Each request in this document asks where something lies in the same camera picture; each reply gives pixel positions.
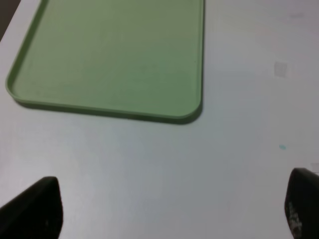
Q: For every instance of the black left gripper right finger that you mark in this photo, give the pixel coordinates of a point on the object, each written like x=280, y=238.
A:
x=302, y=204

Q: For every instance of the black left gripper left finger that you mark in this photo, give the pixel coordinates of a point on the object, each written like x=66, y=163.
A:
x=36, y=213

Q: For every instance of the green plastic tray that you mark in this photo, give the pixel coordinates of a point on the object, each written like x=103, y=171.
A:
x=134, y=59

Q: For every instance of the clear tape strip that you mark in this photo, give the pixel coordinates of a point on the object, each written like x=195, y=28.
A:
x=280, y=69

